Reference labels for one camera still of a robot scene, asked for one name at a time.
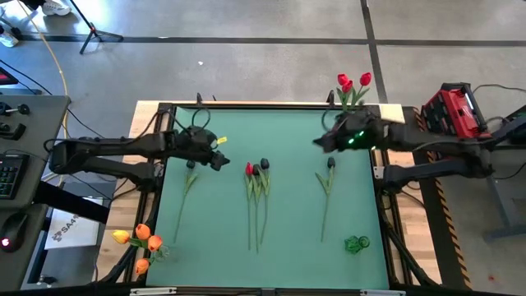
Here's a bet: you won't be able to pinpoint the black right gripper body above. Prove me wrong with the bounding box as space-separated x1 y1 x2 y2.
328 107 387 154

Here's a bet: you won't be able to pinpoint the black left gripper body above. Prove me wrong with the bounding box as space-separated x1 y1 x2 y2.
176 125 221 164

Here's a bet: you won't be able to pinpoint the green glass vase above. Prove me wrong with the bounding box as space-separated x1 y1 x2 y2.
344 234 371 256

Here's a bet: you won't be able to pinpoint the clear glass vase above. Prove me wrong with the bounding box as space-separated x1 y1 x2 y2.
152 244 172 263

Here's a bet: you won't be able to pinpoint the red power tool case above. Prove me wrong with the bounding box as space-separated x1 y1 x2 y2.
419 81 493 141

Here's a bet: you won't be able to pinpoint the teal green table mat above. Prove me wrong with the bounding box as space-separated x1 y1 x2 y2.
145 105 390 291

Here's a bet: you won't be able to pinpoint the black yellow hazard tape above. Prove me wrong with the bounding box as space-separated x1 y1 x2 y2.
413 107 473 291

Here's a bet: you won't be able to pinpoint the orange tulips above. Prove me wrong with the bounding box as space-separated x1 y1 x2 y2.
98 213 157 284

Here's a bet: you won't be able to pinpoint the black desk support beam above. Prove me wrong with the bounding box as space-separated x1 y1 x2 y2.
31 180 111 225

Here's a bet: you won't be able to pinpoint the white printed paper sheet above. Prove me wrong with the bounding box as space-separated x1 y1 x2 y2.
44 197 104 251

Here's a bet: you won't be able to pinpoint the black tripod stand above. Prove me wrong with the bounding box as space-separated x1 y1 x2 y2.
67 0 124 55

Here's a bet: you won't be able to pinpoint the grey metal stand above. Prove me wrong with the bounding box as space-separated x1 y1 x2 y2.
478 104 526 242

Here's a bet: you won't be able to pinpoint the grey side desk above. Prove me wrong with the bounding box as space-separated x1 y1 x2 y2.
0 95 72 293

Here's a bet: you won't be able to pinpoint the black knob screw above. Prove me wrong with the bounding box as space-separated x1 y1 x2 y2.
0 101 32 118

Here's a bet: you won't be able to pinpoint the black backlit keyboard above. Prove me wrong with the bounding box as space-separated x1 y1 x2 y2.
0 153 30 201

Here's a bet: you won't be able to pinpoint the person's white shoe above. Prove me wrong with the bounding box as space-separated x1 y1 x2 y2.
0 29 21 49
39 0 73 16

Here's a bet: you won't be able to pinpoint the black device red display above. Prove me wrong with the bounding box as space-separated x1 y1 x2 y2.
0 66 20 86

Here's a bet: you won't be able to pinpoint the black computer mouse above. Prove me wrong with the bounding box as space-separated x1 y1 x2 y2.
0 210 29 254

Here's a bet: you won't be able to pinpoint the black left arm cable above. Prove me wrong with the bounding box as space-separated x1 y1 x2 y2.
141 106 213 143

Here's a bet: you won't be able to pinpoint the black aluminium table frame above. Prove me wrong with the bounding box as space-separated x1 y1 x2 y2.
98 100 439 296

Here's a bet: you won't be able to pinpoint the black diagonal frame brace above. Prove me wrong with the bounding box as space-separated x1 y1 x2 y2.
381 221 439 287

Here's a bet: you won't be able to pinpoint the silver frame bracket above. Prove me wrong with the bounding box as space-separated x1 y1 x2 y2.
360 289 407 296
129 286 178 296

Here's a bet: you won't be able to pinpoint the yellow floor cable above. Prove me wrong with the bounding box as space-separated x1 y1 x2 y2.
15 0 99 188

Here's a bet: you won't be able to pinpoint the black radio power cable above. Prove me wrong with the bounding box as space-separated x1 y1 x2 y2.
471 83 526 95

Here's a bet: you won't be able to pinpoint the black floor cable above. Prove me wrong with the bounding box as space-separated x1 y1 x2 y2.
0 59 53 96

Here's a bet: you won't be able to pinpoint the black clamp handle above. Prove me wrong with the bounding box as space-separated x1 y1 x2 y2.
0 122 28 141

